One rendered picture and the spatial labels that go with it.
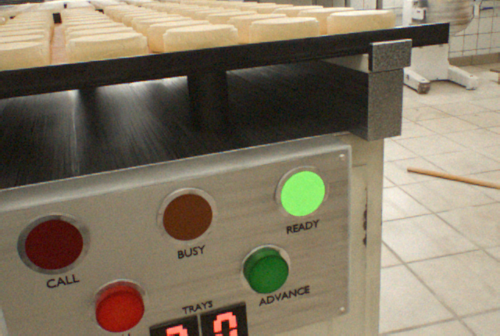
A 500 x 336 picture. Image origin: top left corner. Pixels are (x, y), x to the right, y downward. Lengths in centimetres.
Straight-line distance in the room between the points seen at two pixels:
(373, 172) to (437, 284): 135
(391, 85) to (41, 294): 26
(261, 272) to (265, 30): 16
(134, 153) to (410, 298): 137
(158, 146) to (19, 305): 14
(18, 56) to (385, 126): 24
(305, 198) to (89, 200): 14
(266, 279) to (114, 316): 10
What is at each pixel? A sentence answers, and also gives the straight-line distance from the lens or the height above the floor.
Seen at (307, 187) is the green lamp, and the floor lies 82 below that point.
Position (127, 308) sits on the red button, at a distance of 34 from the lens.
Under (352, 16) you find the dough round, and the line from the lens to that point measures 37.
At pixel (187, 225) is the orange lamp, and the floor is 81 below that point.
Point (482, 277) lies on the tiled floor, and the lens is 182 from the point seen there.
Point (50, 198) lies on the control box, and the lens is 31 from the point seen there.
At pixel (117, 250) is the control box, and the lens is 33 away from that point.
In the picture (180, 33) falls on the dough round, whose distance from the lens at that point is 33.
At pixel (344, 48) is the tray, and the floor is 91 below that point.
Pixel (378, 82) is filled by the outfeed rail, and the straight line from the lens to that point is 35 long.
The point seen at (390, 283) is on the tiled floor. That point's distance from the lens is 172.
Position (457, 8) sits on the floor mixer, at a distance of 417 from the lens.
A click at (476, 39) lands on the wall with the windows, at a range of 546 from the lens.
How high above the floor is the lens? 95
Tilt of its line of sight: 19 degrees down
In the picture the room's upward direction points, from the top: 4 degrees counter-clockwise
